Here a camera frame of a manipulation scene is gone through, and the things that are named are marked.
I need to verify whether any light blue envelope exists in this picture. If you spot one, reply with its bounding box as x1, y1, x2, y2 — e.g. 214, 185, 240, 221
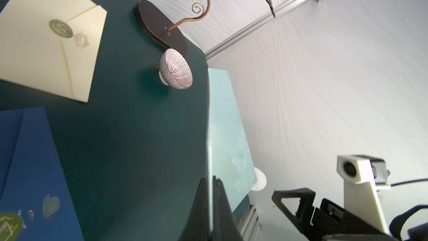
206, 68, 257, 228

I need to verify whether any dark jewelry stand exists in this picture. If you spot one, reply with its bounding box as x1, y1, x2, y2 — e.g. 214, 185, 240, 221
136, 0, 276, 56

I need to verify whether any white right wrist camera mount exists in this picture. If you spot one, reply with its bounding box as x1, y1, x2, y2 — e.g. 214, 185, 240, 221
337, 155, 391, 234

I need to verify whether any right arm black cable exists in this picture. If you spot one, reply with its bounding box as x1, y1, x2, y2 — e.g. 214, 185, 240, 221
389, 178, 428, 187

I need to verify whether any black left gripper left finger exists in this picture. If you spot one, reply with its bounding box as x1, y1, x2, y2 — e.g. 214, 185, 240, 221
179, 178, 210, 241

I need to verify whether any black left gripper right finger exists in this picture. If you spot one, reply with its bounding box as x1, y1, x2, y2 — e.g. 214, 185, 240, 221
212, 177, 243, 241

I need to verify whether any dark blue envelope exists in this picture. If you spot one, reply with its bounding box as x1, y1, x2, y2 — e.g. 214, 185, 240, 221
1, 107, 84, 241

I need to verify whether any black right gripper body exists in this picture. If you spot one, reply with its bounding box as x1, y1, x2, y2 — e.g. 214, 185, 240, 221
311, 199, 395, 241

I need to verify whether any cream envelope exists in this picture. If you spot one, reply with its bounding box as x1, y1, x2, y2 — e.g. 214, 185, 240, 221
1, 0, 107, 102

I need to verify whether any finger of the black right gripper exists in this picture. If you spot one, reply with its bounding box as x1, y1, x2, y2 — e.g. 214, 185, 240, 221
272, 188, 316, 236

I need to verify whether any striped ceramic bowl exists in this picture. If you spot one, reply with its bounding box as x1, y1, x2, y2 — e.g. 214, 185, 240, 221
158, 49, 193, 90

